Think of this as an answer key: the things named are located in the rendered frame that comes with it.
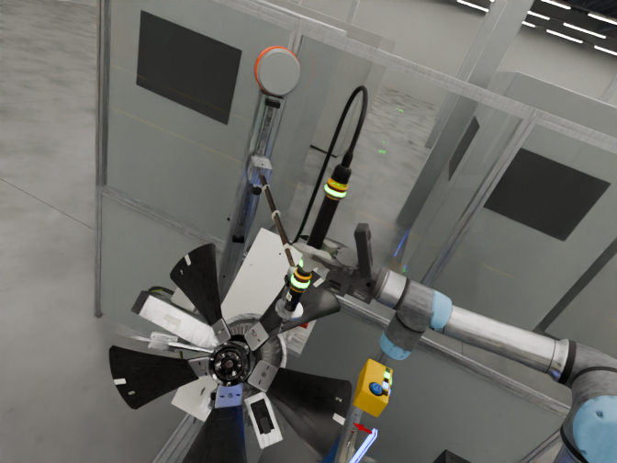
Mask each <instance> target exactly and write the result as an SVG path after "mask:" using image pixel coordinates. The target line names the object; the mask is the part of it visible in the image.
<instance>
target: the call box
mask: <svg viewBox="0 0 617 463"><path fill-rule="evenodd" d="M392 371H393V370H392V369H390V373H388V374H390V376H389V382H388V387H387V389H386V388H384V387H383V383H384V382H385V381H384V377H385V373H386V367H385V366H383V365H381V364H379V363H377V362H376V361H374V360H372V359H370V358H369V359H368V360H367V362H366V363H365V366H364V367H363V369H362V371H361V372H360V376H359V379H358V383H357V387H356V391H355V394H354V398H353V405H354V406H356V407H357V408H359V409H361V410H363V411H365V412H368V413H370V414H372V415H374V416H375V417H378V416H379V415H380V413H381V412H382V411H383V410H384V409H385V407H386V406H387V403H388V396H389V390H390V383H391V378H392ZM374 382H375V383H378V384H379V385H381V386H382V392H381V393H380V394H375V393H374V392H373V391H372V390H371V385H372V384H373V383H374ZM383 390H386V391H388V395H387V396H385V395H383Z"/></svg>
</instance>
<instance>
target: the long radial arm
mask: <svg viewBox="0 0 617 463"><path fill-rule="evenodd" d="M139 315H140V316H141V317H143V318H145V319H147V320H149V321H151V322H153V323H155V324H157V325H159V326H161V327H163V328H164V329H166V330H168V331H169V332H171V333H174V334H176V335H178V336H180V337H182V338H184V339H185V340H186V341H188V342H190V343H192V344H195V345H197V346H199V347H201V348H202V349H207V350H212V351H213V350H214V349H215V348H214V347H213V346H216V344H215V342H216V343H217V342H218V341H217V338H216V336H215V334H214V333H213V331H212V327H209V326H208V324H207V322H206V321H205V320H204V318H203V317H202V315H196V314H193V313H191V312H189V311H186V310H185V309H183V308H181V307H179V306H177V305H175V304H173V303H172V302H171V299H169V298H167V297H165V296H159V295H150V296H149V297H148V298H147V300H146V302H145V304H144V305H143V307H142V309H141V311H140V313H139Z"/></svg>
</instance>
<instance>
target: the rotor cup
mask: <svg viewBox="0 0 617 463"><path fill-rule="evenodd" d="M244 335H245V334H234V335H233V336H232V338H230V339H229V340H228V341H227V342H225V343H222V344H219V345H218V346H217V347H216V348H215V349H214V350H213V351H212V353H211V355H210V357H209V360H208V372H209V374H210V376H211V377H212V379H213V380H214V381H215V382H216V383H218V384H219V385H220V386H223V387H234V386H237V385H239V384H241V383H242V382H243V383H246V382H247V381H248V378H249V377H250V375H251V374H252V372H253V370H254V369H255V367H256V365H257V364H258V362H259V361H260V360H263V352H262V349H260V350H259V351H258V352H257V353H256V354H255V353H254V351H252V350H251V348H250V347H249V345H248V343H247V341H246V339H245V337H244ZM246 345H247V346H248V348H245V347H244V346H246ZM228 360H231V361H232V363H233V366H232V367H231V368H227V367H226V362H227V361H228ZM250 372H251V374H250V375H249V373H250Z"/></svg>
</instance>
